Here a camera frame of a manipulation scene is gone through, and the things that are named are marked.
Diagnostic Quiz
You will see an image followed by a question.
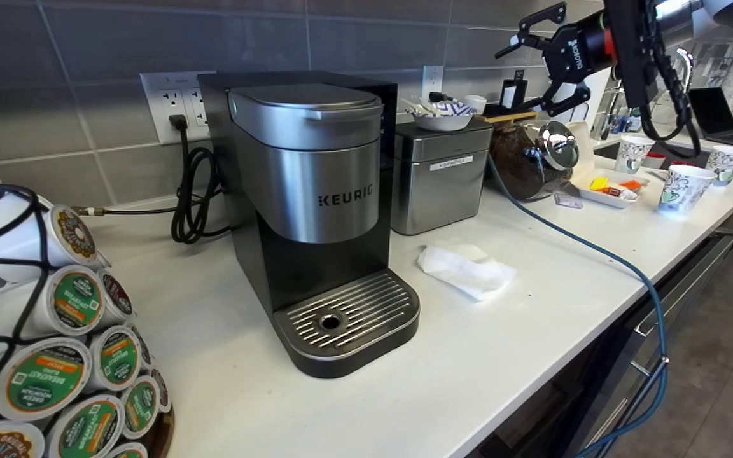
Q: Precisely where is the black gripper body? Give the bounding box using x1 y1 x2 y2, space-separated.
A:
555 12 617 78

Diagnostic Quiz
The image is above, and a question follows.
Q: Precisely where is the blue and white plate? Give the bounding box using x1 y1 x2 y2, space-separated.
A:
405 94 481 135

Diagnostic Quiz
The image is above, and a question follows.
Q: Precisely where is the small wooden shelf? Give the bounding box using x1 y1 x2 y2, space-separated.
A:
481 110 538 126

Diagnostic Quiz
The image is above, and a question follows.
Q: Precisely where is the dark glass jar with lid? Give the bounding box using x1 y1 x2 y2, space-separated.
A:
489 116 583 204

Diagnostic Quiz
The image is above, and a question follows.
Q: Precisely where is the patterned paper cup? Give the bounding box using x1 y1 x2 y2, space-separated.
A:
616 132 655 176
704 141 733 187
655 162 718 215

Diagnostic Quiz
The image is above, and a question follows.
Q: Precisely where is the small lilac packet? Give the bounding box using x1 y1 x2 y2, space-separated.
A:
551 187 584 210

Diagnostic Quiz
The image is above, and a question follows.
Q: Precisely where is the dark laptop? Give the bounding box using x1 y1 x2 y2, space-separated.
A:
686 84 733 158

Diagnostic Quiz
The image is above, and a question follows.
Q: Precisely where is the stainless steel box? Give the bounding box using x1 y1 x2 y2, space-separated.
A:
389 116 493 238

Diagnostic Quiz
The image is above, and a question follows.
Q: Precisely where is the white plastic lid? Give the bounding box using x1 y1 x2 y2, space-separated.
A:
415 242 518 304

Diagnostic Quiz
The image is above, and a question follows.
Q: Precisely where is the steel dishwasher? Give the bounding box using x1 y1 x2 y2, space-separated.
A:
576 225 733 443

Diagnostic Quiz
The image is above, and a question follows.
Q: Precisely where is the silver black coffee machine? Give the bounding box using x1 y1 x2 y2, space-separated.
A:
195 71 425 381

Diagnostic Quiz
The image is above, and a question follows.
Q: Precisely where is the green orange lid coffee pod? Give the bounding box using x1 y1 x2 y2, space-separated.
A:
0 336 94 424

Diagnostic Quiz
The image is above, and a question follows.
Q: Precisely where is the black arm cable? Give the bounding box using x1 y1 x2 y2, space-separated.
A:
632 0 706 160

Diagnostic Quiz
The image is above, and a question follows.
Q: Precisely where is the white wall outlet with plug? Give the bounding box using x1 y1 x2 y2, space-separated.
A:
420 64 451 106

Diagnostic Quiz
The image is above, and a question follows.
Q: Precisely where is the blue network cable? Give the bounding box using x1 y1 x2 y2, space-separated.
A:
484 149 673 458

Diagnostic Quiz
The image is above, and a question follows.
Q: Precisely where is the black power cord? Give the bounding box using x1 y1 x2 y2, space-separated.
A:
71 111 227 246

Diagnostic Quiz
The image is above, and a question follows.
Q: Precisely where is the black wire pod carousel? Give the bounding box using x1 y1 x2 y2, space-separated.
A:
0 180 177 458

